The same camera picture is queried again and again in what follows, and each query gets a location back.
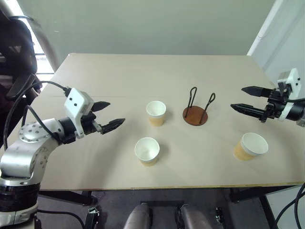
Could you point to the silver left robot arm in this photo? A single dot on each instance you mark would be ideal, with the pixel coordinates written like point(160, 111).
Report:
point(16, 157)

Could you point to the yellow paper cup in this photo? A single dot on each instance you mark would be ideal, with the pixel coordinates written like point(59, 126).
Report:
point(156, 117)
point(252, 145)
point(147, 152)

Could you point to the black caster bracket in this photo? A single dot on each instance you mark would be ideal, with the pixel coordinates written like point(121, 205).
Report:
point(218, 213)
point(93, 213)

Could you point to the black office chair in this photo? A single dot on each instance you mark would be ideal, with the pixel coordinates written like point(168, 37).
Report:
point(16, 47)

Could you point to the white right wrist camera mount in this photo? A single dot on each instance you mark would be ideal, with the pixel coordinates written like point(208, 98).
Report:
point(294, 83)

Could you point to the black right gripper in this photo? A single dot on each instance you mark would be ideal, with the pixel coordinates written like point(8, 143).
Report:
point(274, 105)

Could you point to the grey curved pole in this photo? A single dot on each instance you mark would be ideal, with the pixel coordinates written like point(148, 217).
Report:
point(45, 45)

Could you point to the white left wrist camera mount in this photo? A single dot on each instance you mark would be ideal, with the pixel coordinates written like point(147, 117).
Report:
point(77, 102)

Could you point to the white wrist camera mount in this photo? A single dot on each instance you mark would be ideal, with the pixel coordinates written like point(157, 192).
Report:
point(294, 83)
point(77, 102)

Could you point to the grey rounded shape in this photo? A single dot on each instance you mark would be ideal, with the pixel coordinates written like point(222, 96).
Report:
point(138, 218)
point(195, 218)

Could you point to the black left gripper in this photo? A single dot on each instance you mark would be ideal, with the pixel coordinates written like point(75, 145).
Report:
point(89, 124)

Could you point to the black table frame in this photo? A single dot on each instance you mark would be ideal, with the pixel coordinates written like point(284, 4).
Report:
point(66, 196)

